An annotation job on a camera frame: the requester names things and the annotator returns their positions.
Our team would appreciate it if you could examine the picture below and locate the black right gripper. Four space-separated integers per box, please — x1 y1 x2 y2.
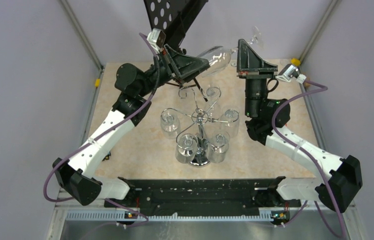
236 40 278 119

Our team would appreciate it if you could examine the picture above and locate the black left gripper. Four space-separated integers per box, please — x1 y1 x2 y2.
137 43 210 97

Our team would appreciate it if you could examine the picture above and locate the clear wine glass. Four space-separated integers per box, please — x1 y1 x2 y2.
206 129 230 164
219 106 240 138
201 85 221 120
175 133 198 164
197 26 264 78
160 109 180 139

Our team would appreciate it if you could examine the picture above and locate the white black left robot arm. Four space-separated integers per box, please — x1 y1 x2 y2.
51 44 210 207

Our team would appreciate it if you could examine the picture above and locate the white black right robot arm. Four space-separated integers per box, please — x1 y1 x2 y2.
237 39 363 213

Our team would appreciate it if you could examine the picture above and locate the chrome wine glass rack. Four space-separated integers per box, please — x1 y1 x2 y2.
164 92 222 167

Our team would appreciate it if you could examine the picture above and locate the yellow corner clip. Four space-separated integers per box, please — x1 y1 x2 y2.
290 58 301 67
94 78 100 88

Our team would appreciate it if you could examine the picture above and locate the black music stand tripod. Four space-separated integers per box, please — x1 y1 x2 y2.
140 0 206 97

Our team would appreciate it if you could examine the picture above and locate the blue owl sticker toy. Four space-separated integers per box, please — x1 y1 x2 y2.
103 152 111 161

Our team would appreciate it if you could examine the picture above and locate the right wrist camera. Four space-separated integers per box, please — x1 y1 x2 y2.
275 63 307 84

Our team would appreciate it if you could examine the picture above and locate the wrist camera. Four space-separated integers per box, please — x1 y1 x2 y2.
275 63 307 84
148 28 166 49

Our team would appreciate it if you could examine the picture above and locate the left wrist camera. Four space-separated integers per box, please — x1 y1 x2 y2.
148 28 166 49

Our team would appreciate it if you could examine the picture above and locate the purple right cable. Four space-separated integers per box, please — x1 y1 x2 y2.
271 79 348 240

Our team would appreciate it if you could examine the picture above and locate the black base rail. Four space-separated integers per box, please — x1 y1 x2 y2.
115 178 302 217

